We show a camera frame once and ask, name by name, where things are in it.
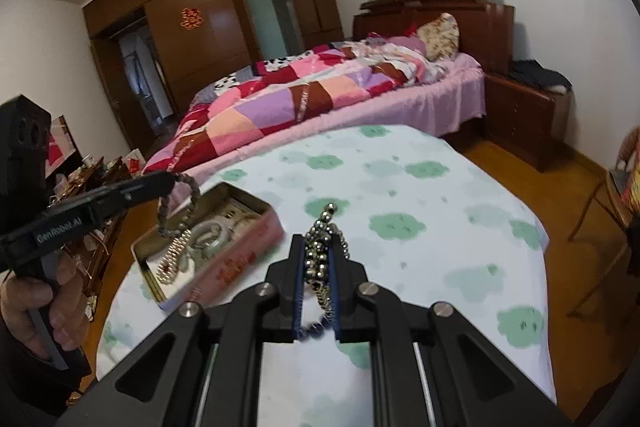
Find grey bead bracelet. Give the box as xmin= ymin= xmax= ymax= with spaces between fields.
xmin=155 ymin=171 xmax=202 ymax=241

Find silver ball bead chain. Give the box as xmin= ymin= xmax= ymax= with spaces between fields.
xmin=304 ymin=201 xmax=346 ymax=323

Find pearl necklace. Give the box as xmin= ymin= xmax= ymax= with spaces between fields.
xmin=155 ymin=225 xmax=196 ymax=285

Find person's left hand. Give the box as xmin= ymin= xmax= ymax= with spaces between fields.
xmin=1 ymin=254 xmax=89 ymax=360

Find cluttered tv cabinet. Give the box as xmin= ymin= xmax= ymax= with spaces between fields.
xmin=47 ymin=152 xmax=131 ymax=321

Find pink metal tin box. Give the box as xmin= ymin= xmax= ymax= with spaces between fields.
xmin=131 ymin=182 xmax=284 ymax=312

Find pale jade bangle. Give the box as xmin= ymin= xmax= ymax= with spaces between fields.
xmin=186 ymin=219 xmax=231 ymax=267

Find television with reflection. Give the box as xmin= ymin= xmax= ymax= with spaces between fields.
xmin=46 ymin=115 xmax=82 ymax=179

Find cloud pattern table cloth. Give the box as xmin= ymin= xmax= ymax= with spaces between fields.
xmin=95 ymin=123 xmax=558 ymax=427

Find patchwork quilt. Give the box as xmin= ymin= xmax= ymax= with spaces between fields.
xmin=144 ymin=38 xmax=446 ymax=172

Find red paper double-happiness decoration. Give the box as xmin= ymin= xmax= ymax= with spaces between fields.
xmin=180 ymin=8 xmax=203 ymax=30

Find brown wooden wardrobe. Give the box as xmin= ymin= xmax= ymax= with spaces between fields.
xmin=84 ymin=0 xmax=343 ymax=152

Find wooden bed pink sheet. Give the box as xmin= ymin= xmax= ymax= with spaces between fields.
xmin=142 ymin=0 xmax=516 ymax=188

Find wooden nightstand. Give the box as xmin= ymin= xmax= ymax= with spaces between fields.
xmin=485 ymin=74 xmax=573 ymax=171

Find floral pillow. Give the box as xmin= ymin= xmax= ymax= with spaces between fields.
xmin=416 ymin=13 xmax=460 ymax=62

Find dark clothes on nightstand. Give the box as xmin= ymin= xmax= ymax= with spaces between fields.
xmin=509 ymin=60 xmax=573 ymax=94

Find orange floral cushion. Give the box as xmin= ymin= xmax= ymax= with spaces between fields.
xmin=620 ymin=165 xmax=640 ymax=215

